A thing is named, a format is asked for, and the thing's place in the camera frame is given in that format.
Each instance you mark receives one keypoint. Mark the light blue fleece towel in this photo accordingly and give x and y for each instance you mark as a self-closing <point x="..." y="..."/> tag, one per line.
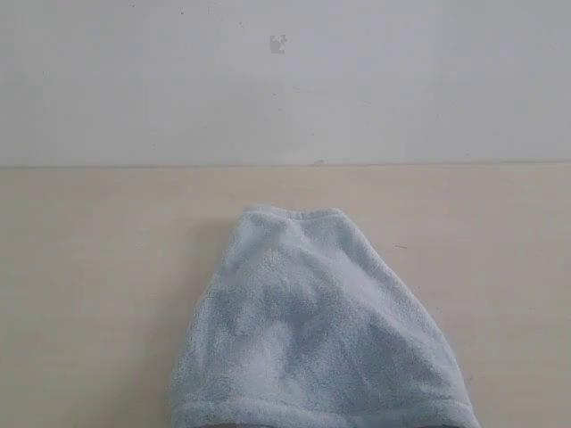
<point x="304" y="325"/>

